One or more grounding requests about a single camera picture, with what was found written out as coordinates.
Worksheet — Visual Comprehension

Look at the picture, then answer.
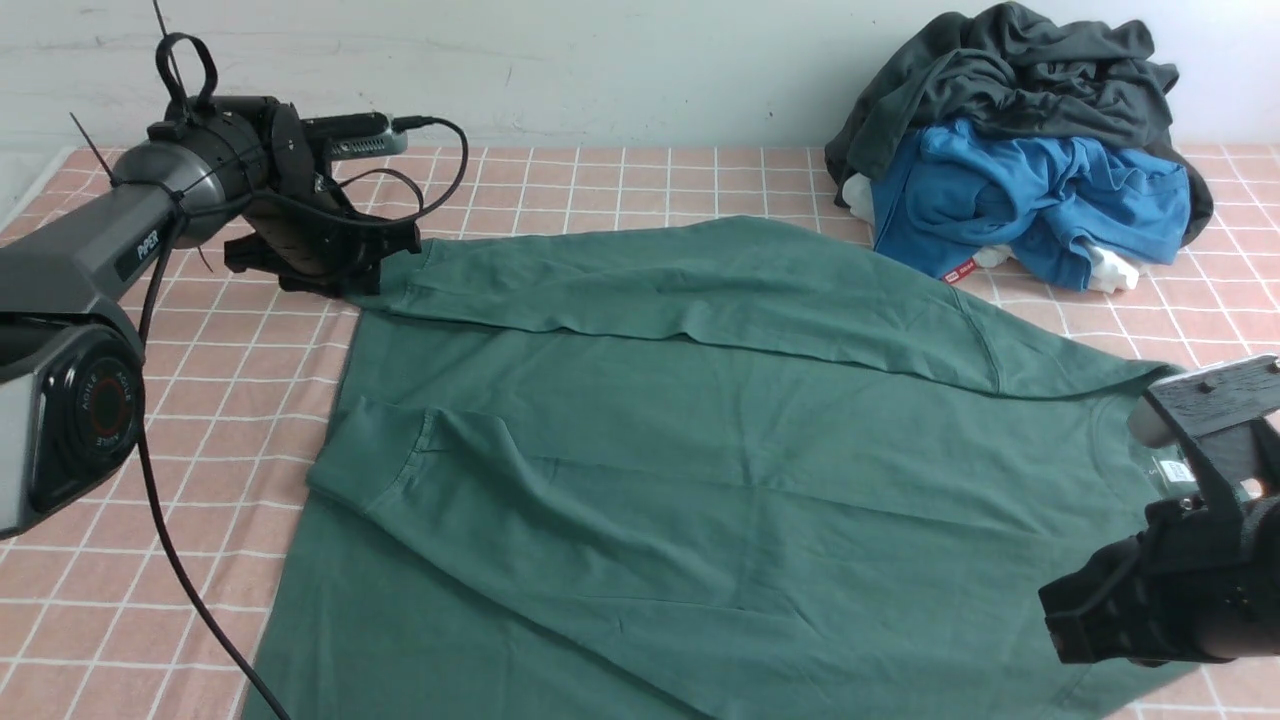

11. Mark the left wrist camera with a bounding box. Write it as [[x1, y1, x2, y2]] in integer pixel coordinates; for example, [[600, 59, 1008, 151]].
[[302, 111, 436, 161]]

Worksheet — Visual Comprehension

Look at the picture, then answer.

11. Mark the dark grey garment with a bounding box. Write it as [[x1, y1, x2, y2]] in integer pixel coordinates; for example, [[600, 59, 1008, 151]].
[[824, 3, 1187, 184]]

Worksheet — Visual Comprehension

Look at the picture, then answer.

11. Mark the green long-sleeve top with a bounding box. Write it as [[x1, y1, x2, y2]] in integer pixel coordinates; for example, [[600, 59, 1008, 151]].
[[257, 217, 1192, 719]]

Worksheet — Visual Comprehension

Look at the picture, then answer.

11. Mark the blue garment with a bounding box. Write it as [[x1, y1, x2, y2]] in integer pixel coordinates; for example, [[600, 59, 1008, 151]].
[[870, 119, 1192, 292]]

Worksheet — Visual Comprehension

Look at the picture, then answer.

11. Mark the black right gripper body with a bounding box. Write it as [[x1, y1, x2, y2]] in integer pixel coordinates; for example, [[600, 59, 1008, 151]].
[[1039, 496, 1279, 666]]

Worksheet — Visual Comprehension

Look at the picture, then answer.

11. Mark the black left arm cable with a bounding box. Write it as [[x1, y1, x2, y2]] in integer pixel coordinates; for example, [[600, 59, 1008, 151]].
[[134, 115, 471, 720]]

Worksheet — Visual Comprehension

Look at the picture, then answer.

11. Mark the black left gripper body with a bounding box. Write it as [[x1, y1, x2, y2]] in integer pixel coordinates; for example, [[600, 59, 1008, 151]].
[[150, 96, 421, 297]]

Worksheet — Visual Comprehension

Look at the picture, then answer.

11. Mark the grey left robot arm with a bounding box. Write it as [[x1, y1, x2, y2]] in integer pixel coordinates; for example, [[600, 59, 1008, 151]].
[[1, 96, 428, 538]]

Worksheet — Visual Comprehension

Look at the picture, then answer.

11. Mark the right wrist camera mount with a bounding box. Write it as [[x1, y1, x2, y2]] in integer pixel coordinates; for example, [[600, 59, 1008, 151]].
[[1128, 354, 1279, 514]]

